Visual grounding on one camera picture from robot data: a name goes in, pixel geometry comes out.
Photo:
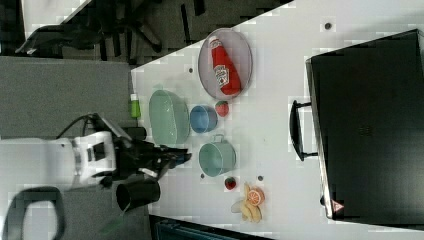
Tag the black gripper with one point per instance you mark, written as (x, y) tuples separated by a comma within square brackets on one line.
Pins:
[(142, 157)]

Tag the silver black toaster oven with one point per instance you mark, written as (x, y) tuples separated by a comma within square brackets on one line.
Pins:
[(367, 108)]

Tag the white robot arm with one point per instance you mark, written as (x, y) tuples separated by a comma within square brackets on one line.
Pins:
[(99, 158)]

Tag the green oval colander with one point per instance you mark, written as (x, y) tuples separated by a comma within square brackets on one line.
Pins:
[(169, 118)]

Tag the blue cup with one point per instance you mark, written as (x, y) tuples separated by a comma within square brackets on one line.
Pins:
[(203, 119)]

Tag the small red strawberry toy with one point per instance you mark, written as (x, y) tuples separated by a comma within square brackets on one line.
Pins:
[(230, 183)]

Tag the green bottle white cap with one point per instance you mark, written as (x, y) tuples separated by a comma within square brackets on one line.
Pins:
[(134, 106)]

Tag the large red strawberry toy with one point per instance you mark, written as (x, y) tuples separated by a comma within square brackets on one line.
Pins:
[(222, 108)]

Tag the orange half toy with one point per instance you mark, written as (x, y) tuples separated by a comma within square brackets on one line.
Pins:
[(255, 196)]

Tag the red ketchup bottle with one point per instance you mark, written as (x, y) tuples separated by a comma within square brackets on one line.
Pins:
[(224, 69)]

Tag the grey round plate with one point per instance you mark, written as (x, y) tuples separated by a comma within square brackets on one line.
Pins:
[(238, 51)]

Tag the black office chair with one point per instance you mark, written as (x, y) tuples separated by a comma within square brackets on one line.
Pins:
[(97, 21)]

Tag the green mug with handle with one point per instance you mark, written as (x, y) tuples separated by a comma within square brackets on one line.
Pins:
[(217, 157)]

